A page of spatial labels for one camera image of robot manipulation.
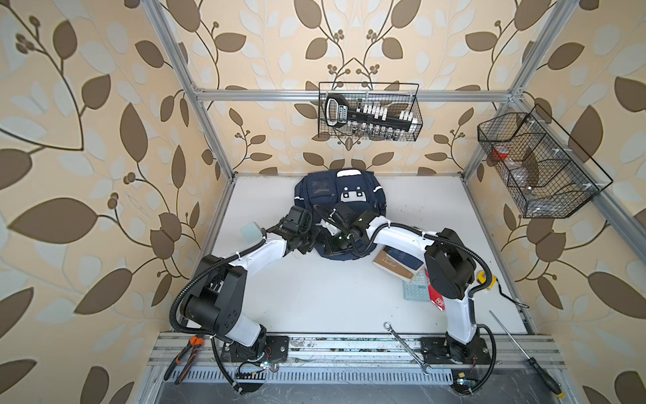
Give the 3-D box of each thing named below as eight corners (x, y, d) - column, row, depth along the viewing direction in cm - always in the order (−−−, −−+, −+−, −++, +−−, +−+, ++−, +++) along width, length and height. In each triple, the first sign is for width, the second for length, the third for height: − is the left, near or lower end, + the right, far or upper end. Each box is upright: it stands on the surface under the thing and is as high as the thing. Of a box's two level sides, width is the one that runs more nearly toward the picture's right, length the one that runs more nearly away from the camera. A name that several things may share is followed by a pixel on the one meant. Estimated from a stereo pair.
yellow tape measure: (473, 282, 90) (476, 279, 88) (477, 271, 92) (480, 268, 91) (491, 291, 88) (494, 289, 86) (494, 280, 90) (497, 277, 88)
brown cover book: (372, 264, 93) (373, 260, 90) (378, 253, 95) (379, 250, 93) (410, 283, 88) (412, 280, 86) (415, 272, 90) (417, 269, 88)
